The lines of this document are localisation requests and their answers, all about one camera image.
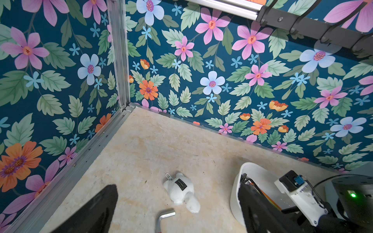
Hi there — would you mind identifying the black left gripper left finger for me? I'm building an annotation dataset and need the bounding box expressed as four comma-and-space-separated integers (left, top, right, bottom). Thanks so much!
53, 184, 118, 233

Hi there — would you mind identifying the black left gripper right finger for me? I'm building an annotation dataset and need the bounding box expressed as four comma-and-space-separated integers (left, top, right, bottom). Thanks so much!
238, 183, 303, 233

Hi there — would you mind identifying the orange handled hex key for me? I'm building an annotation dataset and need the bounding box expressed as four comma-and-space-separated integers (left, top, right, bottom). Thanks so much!
259, 189, 282, 211

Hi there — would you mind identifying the red handled hex key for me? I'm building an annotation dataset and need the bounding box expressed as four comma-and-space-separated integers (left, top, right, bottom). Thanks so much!
155, 209, 176, 233

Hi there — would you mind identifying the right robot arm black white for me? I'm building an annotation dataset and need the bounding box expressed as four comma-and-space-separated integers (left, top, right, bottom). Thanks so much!
315, 174, 373, 233

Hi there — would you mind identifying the white plastic storage tray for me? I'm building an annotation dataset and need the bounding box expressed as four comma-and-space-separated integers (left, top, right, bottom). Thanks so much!
230, 162, 295, 226

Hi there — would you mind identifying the pale blue stacked box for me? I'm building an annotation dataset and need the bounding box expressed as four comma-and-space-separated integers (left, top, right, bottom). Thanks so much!
324, 162, 373, 204

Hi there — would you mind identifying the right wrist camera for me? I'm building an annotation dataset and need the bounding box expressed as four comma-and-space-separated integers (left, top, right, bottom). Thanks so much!
275, 170, 328, 227

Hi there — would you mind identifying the white plush toy keychain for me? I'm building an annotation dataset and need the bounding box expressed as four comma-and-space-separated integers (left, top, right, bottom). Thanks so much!
163, 172, 201, 214

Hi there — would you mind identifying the black hook rail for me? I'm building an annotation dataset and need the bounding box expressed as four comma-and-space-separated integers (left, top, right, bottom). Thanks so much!
255, 1, 373, 55

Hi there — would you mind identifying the aluminium frame post back left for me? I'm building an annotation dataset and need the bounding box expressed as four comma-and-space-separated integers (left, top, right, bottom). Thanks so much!
107, 0, 130, 109

